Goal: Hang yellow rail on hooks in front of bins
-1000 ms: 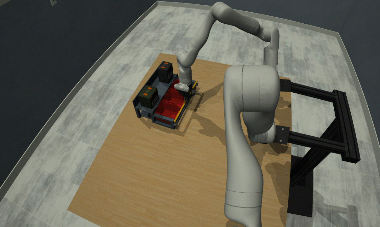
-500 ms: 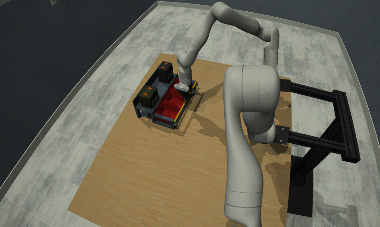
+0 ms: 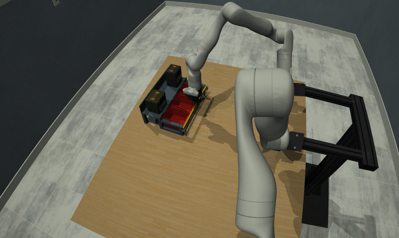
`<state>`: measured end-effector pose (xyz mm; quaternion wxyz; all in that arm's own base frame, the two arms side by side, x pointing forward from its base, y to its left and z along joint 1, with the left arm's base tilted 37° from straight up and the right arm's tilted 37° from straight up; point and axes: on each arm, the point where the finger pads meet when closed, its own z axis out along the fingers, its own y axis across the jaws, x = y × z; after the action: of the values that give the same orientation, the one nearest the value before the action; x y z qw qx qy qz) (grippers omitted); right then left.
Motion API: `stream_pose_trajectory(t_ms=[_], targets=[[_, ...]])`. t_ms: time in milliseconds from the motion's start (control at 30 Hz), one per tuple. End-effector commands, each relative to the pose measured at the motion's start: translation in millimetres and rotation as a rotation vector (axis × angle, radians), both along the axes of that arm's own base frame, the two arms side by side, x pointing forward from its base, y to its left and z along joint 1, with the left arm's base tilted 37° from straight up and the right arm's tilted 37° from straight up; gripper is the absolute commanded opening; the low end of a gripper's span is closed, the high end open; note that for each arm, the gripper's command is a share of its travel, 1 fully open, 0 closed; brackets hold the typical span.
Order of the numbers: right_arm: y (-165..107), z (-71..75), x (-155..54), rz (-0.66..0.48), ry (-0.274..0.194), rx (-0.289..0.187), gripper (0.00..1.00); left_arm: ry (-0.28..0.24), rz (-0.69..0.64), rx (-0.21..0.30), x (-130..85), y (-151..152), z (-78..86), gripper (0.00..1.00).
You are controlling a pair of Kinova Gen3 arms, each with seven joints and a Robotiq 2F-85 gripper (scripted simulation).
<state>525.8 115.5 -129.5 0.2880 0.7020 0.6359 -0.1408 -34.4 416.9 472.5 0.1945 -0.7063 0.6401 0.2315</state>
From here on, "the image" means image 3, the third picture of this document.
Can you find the red open-front bin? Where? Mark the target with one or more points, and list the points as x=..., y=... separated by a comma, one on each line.
x=175, y=115
x=182, y=102
x=185, y=85

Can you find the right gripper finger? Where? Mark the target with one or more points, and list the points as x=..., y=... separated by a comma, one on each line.
x=190, y=97
x=199, y=100

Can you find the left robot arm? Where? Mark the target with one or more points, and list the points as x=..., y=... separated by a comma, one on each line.
x=267, y=94

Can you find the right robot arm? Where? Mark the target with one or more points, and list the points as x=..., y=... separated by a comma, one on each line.
x=236, y=15

